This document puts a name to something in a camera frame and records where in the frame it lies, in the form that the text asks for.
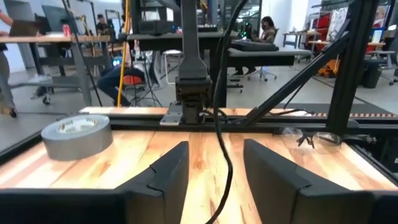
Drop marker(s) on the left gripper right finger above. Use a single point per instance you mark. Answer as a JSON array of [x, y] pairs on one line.
[[311, 207]]

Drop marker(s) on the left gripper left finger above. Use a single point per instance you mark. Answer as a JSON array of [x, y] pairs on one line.
[[93, 207]]

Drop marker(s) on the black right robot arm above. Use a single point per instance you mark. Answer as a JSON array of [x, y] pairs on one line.
[[192, 62]]

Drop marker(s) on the black eyeglasses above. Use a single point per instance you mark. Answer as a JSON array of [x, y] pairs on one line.
[[306, 138]]

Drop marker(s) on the person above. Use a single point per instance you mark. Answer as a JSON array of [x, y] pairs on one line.
[[267, 29], [112, 81], [4, 77], [101, 26]]

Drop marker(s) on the red stool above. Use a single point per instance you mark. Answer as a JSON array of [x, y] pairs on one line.
[[133, 80]]

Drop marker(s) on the orange bag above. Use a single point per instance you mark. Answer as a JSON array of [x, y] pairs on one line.
[[329, 68]]

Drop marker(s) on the dark grey waste bin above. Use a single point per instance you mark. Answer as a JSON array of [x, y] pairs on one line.
[[371, 73]]

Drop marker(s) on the thin black slanted strut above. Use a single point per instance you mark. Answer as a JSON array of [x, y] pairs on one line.
[[84, 59]]

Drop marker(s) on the black keyboard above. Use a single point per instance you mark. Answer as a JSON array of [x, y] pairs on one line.
[[253, 46]]

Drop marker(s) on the long wooden table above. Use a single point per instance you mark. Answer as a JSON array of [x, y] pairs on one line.
[[46, 39]]

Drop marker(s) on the red can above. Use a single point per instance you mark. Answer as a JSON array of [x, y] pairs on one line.
[[66, 30]]

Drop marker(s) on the black computer box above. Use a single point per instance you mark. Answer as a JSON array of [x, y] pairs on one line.
[[155, 27]]

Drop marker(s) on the black equipment case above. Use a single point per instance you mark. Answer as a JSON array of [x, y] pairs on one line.
[[59, 18]]

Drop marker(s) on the grey duct tape roll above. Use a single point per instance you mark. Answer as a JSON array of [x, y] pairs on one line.
[[77, 140]]

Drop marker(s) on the black aluminium table frame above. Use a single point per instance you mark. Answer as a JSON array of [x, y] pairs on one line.
[[351, 77]]

